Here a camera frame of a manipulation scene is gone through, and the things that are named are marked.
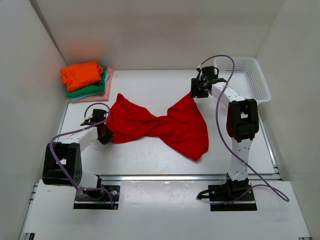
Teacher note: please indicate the red t shirt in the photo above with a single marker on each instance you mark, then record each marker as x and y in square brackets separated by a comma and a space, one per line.
[183, 128]

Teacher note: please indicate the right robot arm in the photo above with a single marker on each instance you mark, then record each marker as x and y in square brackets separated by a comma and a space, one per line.
[242, 122]

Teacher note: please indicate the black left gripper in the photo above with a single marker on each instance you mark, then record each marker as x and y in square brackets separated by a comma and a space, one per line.
[108, 138]

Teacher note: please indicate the folded orange t shirt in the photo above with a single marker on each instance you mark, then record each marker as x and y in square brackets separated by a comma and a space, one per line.
[80, 75]

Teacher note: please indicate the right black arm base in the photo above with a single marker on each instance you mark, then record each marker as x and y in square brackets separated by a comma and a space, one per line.
[230, 196]

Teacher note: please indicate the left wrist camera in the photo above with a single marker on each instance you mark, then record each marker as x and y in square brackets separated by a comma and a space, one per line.
[98, 115]

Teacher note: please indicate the folded mint t shirt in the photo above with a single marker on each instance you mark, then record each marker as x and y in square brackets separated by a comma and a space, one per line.
[75, 98]

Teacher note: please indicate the folded pink t shirt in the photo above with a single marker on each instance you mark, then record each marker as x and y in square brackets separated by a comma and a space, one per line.
[97, 97]

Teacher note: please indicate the folded green t shirt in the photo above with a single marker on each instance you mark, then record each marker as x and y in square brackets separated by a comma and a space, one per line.
[85, 91]

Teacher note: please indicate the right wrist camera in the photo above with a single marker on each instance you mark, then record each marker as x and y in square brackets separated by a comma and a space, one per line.
[207, 73]

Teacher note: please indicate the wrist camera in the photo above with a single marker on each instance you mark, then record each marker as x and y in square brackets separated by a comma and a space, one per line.
[98, 115]
[207, 73]

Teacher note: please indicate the aluminium table rail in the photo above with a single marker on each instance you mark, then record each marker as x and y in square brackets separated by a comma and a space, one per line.
[164, 177]

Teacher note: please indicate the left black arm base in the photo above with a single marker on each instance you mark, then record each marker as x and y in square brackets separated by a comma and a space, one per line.
[99, 200]

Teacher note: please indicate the white plastic basket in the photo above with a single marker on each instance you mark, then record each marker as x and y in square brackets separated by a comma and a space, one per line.
[247, 80]

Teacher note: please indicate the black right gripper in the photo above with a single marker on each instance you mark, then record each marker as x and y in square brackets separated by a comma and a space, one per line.
[195, 93]

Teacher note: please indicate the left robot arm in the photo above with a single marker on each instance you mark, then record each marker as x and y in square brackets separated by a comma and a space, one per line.
[63, 159]

